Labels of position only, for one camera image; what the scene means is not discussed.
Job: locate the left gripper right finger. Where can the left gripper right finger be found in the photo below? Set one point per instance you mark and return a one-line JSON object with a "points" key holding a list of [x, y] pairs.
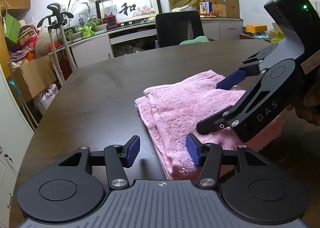
{"points": [[208, 157]]}

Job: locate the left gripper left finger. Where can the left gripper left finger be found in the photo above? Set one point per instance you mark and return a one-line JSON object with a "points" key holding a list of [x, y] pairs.
{"points": [[117, 157]]}

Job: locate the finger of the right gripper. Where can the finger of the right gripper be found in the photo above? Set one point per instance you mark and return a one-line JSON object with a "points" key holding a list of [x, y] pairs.
{"points": [[217, 122], [244, 71]]}

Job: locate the pink terry towel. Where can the pink terry towel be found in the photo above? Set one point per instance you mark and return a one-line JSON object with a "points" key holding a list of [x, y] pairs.
{"points": [[170, 112]]}

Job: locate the person's right hand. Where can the person's right hand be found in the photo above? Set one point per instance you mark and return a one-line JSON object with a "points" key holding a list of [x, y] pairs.
{"points": [[306, 107]]}

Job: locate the orange flat box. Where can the orange flat box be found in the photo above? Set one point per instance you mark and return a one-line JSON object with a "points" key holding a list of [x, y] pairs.
{"points": [[256, 28]]}

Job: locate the green cloth on chair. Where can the green cloth on chair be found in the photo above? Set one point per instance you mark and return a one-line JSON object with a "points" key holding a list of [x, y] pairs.
{"points": [[199, 39]]}

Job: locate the cardboard boxes on counter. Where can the cardboard boxes on counter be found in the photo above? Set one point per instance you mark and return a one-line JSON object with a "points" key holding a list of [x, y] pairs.
{"points": [[214, 8]]}

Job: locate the black office chair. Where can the black office chair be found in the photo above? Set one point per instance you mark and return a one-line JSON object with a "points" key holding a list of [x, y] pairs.
{"points": [[175, 27]]}

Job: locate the white rice sack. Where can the white rice sack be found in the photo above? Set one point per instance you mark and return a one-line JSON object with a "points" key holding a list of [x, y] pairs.
{"points": [[44, 99]]}

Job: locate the low grey counter cabinet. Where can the low grey counter cabinet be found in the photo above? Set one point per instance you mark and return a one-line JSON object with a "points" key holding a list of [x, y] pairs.
{"points": [[139, 37]]}

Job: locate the grey filing cabinet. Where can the grey filing cabinet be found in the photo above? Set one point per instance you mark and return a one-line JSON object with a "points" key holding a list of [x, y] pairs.
{"points": [[15, 138]]}

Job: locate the framed calligraphy picture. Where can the framed calligraphy picture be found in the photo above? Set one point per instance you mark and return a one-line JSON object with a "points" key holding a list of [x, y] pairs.
{"points": [[130, 11]]}

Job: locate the large cardboard box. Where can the large cardboard box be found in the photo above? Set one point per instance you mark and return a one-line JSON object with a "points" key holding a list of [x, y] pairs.
{"points": [[33, 77]]}

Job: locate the potted green plants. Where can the potted green plants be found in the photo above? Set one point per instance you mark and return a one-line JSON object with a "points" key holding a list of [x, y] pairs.
{"points": [[85, 21]]}

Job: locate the red blender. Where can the red blender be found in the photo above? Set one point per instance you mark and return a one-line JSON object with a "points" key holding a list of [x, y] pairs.
{"points": [[108, 16]]}

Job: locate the golf club bag stand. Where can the golf club bag stand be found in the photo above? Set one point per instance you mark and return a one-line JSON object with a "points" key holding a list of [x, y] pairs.
{"points": [[56, 21]]}

